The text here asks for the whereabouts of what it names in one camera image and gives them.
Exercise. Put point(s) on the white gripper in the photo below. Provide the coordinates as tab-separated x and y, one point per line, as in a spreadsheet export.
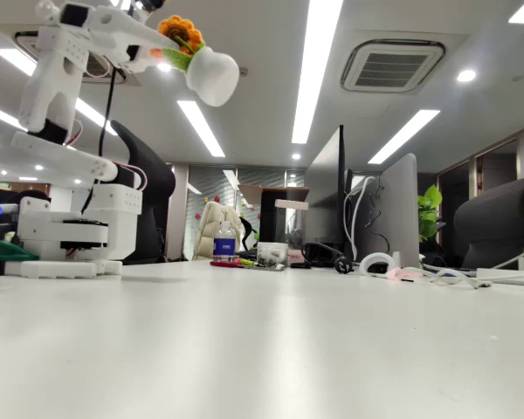
123	44

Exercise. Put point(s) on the crochet sunflower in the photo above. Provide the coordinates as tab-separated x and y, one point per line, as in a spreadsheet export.
214	78

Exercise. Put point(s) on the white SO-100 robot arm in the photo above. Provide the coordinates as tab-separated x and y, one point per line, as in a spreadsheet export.
48	87

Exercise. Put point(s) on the ceiling smoke detector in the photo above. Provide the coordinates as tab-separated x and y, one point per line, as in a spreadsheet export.
243	72

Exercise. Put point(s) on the black high-back office chair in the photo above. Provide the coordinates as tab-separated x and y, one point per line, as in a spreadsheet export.
153	196

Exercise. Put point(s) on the brown cardboard box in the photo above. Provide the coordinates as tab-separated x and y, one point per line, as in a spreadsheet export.
262	192

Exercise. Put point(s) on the beige padded jacket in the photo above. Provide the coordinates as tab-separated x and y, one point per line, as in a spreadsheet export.
209	231

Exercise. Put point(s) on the white flat box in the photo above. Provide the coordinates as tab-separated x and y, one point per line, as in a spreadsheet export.
290	204

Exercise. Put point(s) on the clear water bottle blue label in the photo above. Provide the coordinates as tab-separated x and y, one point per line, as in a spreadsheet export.
225	246

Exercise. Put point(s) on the red pen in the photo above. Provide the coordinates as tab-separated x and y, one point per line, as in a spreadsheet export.
225	264

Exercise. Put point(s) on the green pen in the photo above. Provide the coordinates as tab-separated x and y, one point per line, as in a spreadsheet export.
246	262

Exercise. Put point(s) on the thin black-edged monitor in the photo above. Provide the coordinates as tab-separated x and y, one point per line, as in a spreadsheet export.
332	196

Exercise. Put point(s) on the clear plastic container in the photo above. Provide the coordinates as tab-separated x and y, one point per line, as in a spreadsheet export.
271	255

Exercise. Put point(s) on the green flat mat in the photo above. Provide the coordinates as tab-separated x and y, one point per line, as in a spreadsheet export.
4	251

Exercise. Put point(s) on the round ceiling downlight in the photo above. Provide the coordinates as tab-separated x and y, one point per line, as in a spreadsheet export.
466	76

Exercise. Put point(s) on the green leafy plant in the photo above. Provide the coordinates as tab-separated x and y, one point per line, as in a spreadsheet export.
428	214

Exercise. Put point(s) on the dark grey mesh office chair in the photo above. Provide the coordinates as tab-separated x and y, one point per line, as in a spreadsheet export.
489	227

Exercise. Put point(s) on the gripper mounted camera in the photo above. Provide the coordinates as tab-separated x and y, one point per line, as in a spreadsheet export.
150	4

